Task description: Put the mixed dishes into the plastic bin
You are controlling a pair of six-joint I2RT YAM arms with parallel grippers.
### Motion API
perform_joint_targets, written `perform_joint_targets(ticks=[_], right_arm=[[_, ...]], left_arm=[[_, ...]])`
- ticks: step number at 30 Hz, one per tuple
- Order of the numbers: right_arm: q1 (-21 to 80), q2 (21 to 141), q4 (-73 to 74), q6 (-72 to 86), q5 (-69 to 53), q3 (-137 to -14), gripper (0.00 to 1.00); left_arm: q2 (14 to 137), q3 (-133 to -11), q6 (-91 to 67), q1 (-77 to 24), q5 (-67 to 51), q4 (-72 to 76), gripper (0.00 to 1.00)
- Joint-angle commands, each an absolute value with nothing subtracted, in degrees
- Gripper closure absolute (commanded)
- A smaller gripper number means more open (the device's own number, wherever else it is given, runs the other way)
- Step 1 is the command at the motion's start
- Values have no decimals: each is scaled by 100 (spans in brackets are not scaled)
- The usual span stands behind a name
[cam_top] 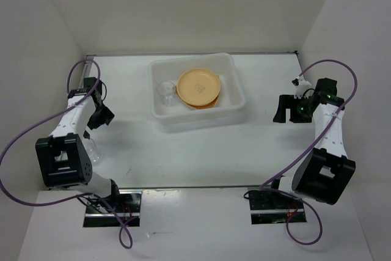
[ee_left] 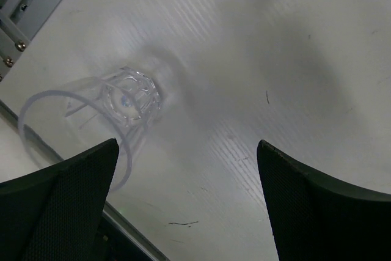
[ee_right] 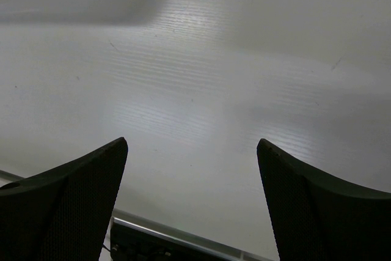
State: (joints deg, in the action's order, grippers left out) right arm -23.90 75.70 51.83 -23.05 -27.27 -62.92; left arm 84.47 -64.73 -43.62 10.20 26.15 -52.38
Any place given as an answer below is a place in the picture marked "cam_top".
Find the clear glass cup front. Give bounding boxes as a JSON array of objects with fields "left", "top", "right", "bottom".
[{"left": 82, "top": 138, "right": 100, "bottom": 165}]

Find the clear glass cup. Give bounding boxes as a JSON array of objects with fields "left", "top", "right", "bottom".
[
  {"left": 156, "top": 81, "right": 176, "bottom": 106},
  {"left": 82, "top": 138, "right": 100, "bottom": 165}
]

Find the woven bamboo triangular basket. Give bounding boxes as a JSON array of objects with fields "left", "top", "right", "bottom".
[{"left": 175, "top": 72, "right": 221, "bottom": 111}]

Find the tan round plate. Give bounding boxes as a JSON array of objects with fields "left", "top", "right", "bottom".
[
  {"left": 185, "top": 97, "right": 218, "bottom": 109},
  {"left": 177, "top": 68, "right": 221, "bottom": 106}
]

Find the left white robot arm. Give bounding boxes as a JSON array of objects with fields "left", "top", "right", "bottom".
[{"left": 35, "top": 77, "right": 122, "bottom": 212}]

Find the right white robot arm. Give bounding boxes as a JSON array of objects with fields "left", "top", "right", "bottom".
[{"left": 273, "top": 77, "right": 356, "bottom": 205}]

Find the clear plastic bin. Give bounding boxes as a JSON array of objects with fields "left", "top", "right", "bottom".
[{"left": 148, "top": 53, "right": 246, "bottom": 132}]

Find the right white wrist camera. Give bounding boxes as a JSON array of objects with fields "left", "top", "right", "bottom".
[{"left": 291, "top": 75, "right": 312, "bottom": 99}]

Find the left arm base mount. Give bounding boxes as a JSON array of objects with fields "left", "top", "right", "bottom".
[{"left": 79, "top": 189, "right": 142, "bottom": 228}]

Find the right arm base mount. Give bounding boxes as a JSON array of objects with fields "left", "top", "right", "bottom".
[{"left": 243, "top": 189, "right": 307, "bottom": 225}]

